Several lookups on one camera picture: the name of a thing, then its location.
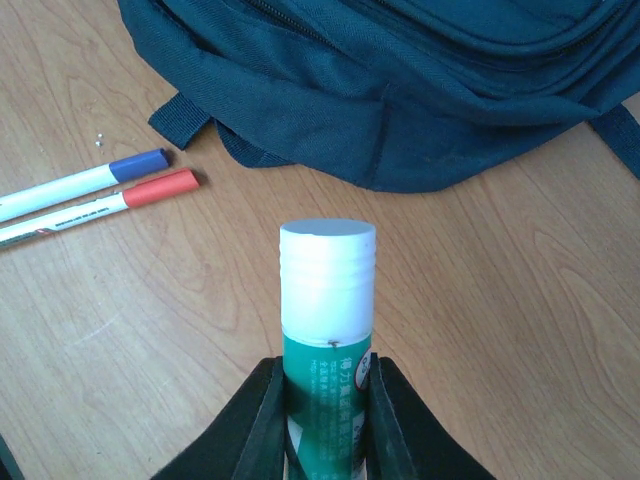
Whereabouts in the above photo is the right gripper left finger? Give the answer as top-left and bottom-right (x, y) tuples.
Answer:
(153, 356), (285, 480)

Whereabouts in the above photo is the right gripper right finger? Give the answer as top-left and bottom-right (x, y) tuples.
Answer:
(367, 354), (494, 480)

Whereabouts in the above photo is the green white glue stick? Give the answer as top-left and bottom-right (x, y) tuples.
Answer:
(279, 219), (376, 479)

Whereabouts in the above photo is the red capped marker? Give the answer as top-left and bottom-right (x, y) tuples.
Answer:
(1, 168), (200, 250)

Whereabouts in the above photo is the purple capped marker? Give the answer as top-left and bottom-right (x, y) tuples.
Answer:
(1, 149), (170, 222)

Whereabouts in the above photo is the navy blue backpack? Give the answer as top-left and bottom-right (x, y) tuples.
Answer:
(119, 1), (639, 193)

